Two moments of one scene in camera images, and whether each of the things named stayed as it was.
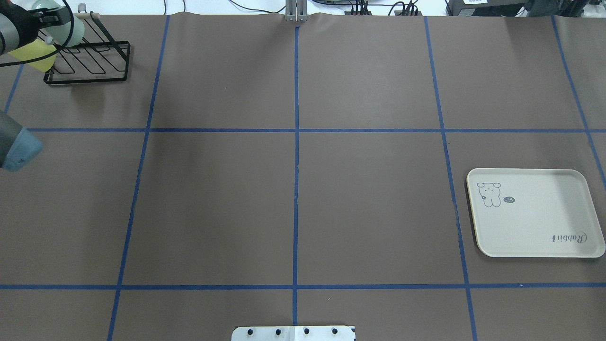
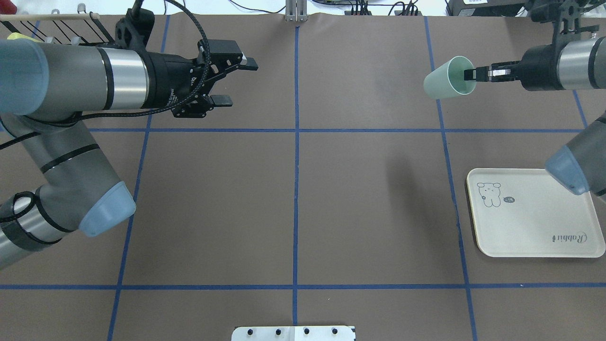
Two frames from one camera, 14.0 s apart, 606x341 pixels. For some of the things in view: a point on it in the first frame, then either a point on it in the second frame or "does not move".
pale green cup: x=69 y=34 to x=448 y=80
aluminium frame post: x=296 y=11 does not move
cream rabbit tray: x=534 y=212 does not move
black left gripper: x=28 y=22 to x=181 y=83
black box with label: x=490 y=8 does not move
